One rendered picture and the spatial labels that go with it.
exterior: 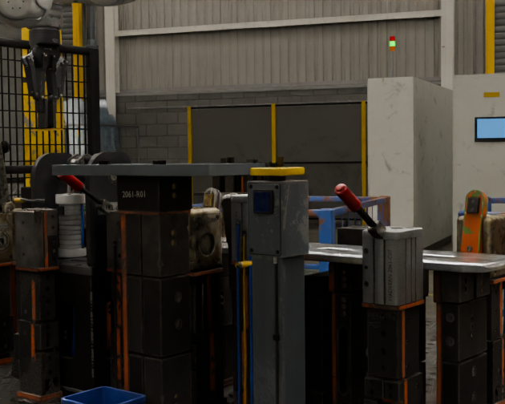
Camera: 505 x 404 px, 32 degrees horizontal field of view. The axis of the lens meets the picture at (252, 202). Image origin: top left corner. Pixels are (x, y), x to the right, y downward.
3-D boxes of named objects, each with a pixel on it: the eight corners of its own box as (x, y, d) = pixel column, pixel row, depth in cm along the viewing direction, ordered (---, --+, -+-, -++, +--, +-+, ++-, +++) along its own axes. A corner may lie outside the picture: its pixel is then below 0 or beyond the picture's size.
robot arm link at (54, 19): (70, 6, 219) (70, 31, 219) (46, 10, 224) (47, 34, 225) (40, 2, 211) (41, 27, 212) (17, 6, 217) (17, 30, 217)
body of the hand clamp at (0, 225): (18, 361, 210) (14, 212, 208) (-7, 366, 205) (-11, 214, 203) (2, 357, 214) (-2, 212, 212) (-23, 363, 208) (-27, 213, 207)
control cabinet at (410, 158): (413, 240, 1205) (412, 58, 1192) (453, 241, 1184) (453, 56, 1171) (365, 260, 984) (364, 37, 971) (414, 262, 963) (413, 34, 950)
